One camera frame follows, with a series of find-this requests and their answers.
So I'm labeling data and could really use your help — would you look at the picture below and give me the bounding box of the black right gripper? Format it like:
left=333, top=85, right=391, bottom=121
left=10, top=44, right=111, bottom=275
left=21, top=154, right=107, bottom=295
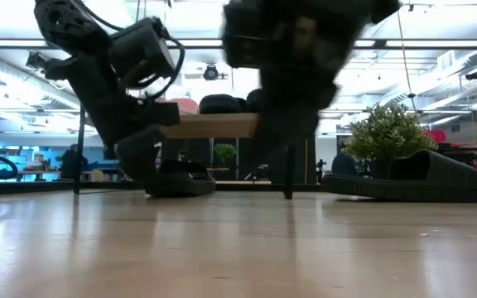
left=221, top=0, right=373, bottom=166

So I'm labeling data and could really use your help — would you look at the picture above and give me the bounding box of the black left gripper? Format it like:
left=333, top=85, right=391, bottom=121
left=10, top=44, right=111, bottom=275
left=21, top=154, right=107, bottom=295
left=70, top=53, right=181, bottom=148

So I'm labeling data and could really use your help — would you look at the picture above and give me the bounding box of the pink slide sandal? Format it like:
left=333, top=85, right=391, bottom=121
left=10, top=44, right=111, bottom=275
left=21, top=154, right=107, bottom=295
left=171, top=98, right=200, bottom=115

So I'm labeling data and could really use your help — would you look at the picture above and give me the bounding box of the black slide sandal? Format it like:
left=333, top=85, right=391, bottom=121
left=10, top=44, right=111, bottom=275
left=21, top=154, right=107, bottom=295
left=113, top=126, right=218, bottom=199
left=320, top=148, right=477, bottom=204
left=245, top=88, right=265, bottom=114
left=199, top=94, right=247, bottom=115

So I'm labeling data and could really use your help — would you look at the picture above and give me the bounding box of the person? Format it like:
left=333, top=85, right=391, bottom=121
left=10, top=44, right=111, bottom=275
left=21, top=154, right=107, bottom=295
left=60, top=143, right=89, bottom=180
left=331, top=140, right=360, bottom=177

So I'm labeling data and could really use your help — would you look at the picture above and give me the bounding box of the small green potted plant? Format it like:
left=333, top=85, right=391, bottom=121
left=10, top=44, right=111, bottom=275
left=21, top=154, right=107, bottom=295
left=213, top=143, right=239, bottom=169

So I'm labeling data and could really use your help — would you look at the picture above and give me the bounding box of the red and black cart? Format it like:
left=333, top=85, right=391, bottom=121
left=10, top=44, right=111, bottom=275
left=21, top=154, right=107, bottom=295
left=424, top=129, right=477, bottom=173

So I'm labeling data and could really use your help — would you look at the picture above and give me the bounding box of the wooden shelf black metal frame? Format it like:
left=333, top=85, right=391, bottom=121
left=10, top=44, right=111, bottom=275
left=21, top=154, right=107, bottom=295
left=74, top=105, right=320, bottom=200

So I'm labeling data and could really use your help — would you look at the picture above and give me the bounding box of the thin hanging cable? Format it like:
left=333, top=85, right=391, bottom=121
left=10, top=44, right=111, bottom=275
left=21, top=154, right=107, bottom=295
left=397, top=11, right=417, bottom=113

